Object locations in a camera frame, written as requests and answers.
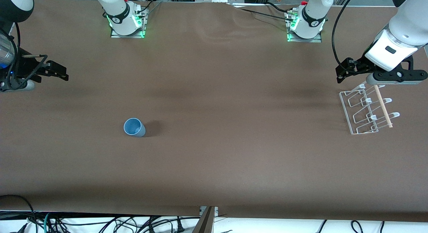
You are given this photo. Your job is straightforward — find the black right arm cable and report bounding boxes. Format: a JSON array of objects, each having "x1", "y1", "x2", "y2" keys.
[{"x1": 0, "y1": 22, "x2": 48, "y2": 90}]

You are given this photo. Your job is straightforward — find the wooden rack handle rod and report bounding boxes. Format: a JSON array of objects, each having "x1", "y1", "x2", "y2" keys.
[{"x1": 374, "y1": 85, "x2": 394, "y2": 128}]

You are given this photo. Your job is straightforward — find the tangled black floor cables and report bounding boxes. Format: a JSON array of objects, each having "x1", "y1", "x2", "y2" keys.
[{"x1": 20, "y1": 216, "x2": 201, "y2": 233}]

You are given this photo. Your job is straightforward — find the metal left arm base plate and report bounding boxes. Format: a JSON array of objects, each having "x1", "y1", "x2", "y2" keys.
[{"x1": 286, "y1": 9, "x2": 322, "y2": 43}]

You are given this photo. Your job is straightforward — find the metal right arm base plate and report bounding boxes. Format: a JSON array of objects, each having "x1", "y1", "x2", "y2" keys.
[{"x1": 110, "y1": 7, "x2": 148, "y2": 38}]

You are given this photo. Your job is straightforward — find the blue plastic cup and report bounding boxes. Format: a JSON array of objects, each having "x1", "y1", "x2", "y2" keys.
[{"x1": 123, "y1": 118, "x2": 146, "y2": 138}]

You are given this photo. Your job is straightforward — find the black cable across table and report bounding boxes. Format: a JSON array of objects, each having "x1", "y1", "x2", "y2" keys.
[{"x1": 231, "y1": 2, "x2": 296, "y2": 23}]

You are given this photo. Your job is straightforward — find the thick black floor cable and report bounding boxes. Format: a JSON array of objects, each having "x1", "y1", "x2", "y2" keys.
[{"x1": 0, "y1": 194, "x2": 38, "y2": 227}]

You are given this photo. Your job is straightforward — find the white wire cup rack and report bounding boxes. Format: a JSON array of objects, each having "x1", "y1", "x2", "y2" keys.
[{"x1": 339, "y1": 83, "x2": 400, "y2": 135}]

